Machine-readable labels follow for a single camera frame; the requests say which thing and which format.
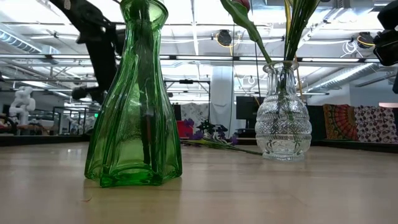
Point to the green glass vase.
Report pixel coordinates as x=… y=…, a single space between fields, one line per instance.
x=124 y=140

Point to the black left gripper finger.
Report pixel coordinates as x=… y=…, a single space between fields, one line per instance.
x=102 y=62
x=88 y=95

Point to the tulip with green stem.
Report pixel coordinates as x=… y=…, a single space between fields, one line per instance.
x=245 y=18

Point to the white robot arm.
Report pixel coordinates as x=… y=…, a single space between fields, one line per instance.
x=23 y=102

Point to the silver ventilation duct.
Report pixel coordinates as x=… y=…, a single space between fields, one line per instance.
x=348 y=73
x=18 y=42

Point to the orange mandala tapestry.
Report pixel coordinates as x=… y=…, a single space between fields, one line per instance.
x=340 y=123

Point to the black aluminium table frame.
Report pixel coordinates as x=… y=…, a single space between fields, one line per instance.
x=357 y=145

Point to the black panel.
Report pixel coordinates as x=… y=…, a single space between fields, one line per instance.
x=317 y=124

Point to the pink board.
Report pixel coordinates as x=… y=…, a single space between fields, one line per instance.
x=388 y=105

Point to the small black robot arm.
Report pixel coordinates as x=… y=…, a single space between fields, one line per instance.
x=214 y=127

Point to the white maroon dotted tapestry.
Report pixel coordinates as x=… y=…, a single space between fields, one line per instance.
x=376 y=124

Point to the black framed enclosure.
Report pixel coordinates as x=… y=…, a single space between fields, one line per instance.
x=77 y=108

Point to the clear cut glass vase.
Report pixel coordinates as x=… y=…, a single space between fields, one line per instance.
x=283 y=130

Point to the black camera rig frame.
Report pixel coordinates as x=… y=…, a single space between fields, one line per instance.
x=186 y=81

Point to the black monitor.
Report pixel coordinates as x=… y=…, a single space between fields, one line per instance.
x=247 y=107

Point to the white patterned cloth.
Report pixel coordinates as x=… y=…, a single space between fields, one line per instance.
x=194 y=112

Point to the red box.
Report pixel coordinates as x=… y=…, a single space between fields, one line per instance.
x=182 y=133

